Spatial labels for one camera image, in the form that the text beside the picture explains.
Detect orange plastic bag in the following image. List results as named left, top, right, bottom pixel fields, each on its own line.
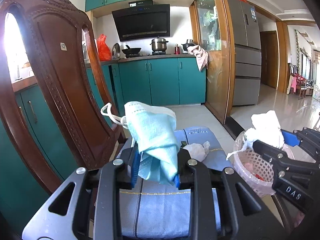
left=97, top=34, right=112, bottom=61

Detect green leaf scrap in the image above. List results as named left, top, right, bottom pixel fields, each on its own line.
left=181, top=141, right=187, bottom=148

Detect wooden glass sliding door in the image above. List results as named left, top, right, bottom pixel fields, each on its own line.
left=189, top=0, right=235, bottom=125

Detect white plastic mesh basket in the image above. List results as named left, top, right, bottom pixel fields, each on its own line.
left=233, top=129, right=296, bottom=198

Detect steel pot lid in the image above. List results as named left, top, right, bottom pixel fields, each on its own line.
left=112, top=43, right=121, bottom=60

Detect pink hanging towel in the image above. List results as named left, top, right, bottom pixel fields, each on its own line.
left=187, top=45, right=209, bottom=72

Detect red thermos bottle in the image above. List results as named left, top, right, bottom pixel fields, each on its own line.
left=174, top=44, right=180, bottom=55

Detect white tissue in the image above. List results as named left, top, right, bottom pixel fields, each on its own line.
left=226, top=110, right=285, bottom=160

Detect steel cooking pot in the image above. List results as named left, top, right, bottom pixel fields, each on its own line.
left=150, top=37, right=168, bottom=54

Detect brown wooden room door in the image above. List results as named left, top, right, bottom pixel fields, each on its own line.
left=260, top=31, right=278, bottom=89

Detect black range hood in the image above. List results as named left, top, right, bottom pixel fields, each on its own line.
left=112, top=4, right=171, bottom=42

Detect white plastic bag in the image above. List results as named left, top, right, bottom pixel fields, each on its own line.
left=183, top=141, right=210, bottom=162

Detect dark wooden chair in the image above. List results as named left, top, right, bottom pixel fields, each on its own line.
left=0, top=0, right=127, bottom=196

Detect black wok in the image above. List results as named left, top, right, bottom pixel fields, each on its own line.
left=121, top=45, right=141, bottom=56

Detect teal lower kitchen cabinets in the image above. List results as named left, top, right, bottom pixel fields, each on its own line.
left=1, top=57, right=206, bottom=234

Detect black kettle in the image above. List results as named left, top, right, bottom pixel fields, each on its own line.
left=182, top=39, right=196, bottom=54

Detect light blue face mask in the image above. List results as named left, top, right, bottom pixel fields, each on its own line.
left=100, top=101, right=180, bottom=185

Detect silver refrigerator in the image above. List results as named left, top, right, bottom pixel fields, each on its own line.
left=228, top=0, right=261, bottom=106

